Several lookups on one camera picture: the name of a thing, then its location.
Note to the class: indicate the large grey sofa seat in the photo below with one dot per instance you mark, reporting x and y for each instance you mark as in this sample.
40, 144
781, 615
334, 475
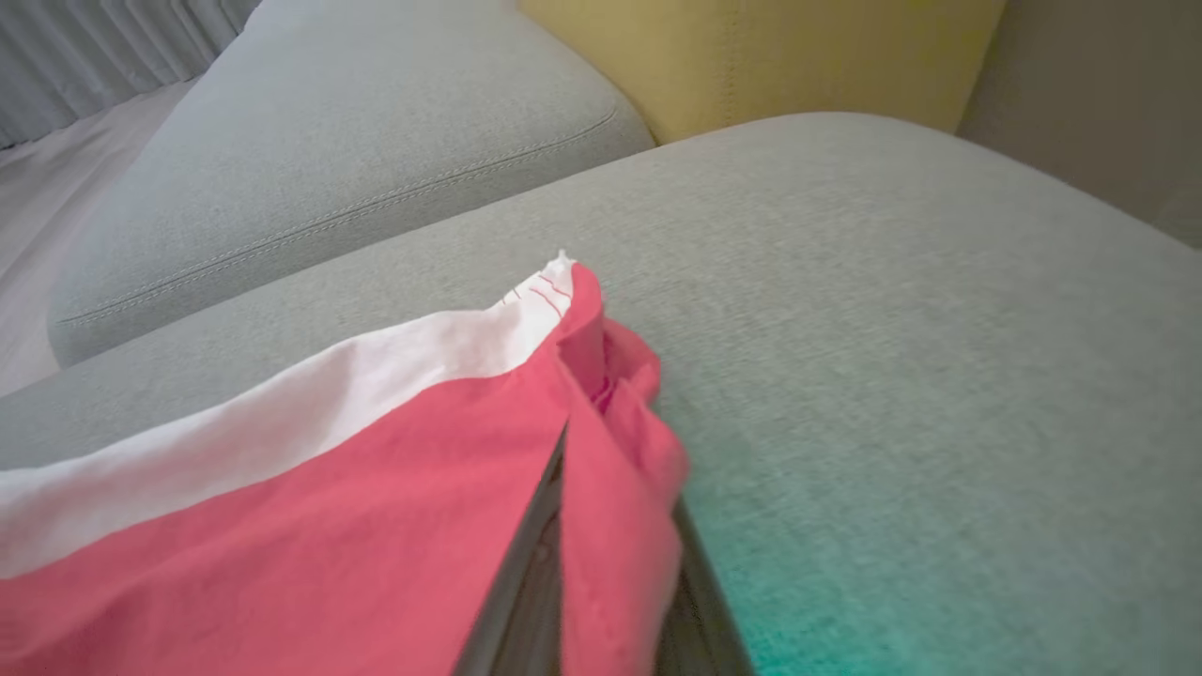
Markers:
892, 357

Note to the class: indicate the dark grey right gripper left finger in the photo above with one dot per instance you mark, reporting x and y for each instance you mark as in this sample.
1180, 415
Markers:
526, 601

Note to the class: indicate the grey pleated curtain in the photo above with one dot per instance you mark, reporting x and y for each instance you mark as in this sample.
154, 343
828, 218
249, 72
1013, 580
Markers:
84, 56

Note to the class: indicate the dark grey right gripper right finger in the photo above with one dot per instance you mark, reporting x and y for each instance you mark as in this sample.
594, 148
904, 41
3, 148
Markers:
700, 629

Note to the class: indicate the beige low partition panel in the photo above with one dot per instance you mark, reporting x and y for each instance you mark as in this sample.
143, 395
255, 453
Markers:
1099, 103

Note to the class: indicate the red shorts with white stripe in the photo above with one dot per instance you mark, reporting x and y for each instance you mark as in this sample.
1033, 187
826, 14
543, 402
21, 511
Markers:
329, 535

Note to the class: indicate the grey sofa seat cushion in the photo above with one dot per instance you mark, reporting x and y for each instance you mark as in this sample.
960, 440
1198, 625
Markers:
357, 160

